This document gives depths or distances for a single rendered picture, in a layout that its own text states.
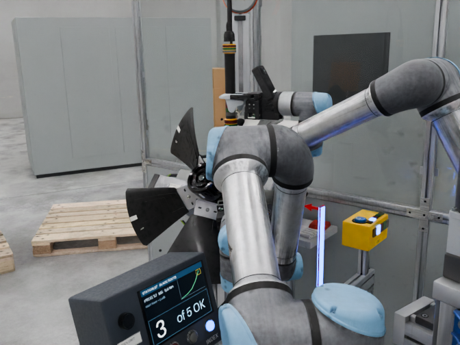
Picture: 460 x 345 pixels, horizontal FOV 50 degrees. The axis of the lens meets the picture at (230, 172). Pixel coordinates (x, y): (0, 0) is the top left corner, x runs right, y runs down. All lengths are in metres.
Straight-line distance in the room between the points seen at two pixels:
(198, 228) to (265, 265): 0.84
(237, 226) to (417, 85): 0.56
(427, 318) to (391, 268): 1.04
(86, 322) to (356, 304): 0.46
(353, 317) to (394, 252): 1.48
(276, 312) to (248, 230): 0.17
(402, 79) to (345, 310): 0.61
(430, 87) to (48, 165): 6.16
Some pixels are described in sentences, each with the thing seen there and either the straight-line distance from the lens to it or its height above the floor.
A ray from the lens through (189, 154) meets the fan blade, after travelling 1.89.
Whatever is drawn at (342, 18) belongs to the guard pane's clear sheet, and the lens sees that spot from 2.23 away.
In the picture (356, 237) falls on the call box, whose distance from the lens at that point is 1.75.
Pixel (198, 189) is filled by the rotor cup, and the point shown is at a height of 1.19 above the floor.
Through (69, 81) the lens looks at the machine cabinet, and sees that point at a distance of 6.90.
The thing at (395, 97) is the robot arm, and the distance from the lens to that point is 1.23.
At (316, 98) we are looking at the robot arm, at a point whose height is 1.51.
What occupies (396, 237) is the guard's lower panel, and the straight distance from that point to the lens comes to 2.25.
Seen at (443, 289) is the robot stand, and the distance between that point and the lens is 0.97.
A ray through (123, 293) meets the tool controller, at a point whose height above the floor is 1.25.
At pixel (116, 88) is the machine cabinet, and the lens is 7.02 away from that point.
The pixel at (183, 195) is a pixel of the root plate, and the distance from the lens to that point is 1.81.
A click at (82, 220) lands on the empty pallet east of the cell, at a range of 4.73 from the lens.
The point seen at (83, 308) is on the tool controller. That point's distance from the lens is 0.93.
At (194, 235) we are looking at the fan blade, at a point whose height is 1.05.
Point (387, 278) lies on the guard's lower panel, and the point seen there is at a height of 0.66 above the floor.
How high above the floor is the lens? 1.67
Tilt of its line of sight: 14 degrees down
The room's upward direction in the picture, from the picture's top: 1 degrees counter-clockwise
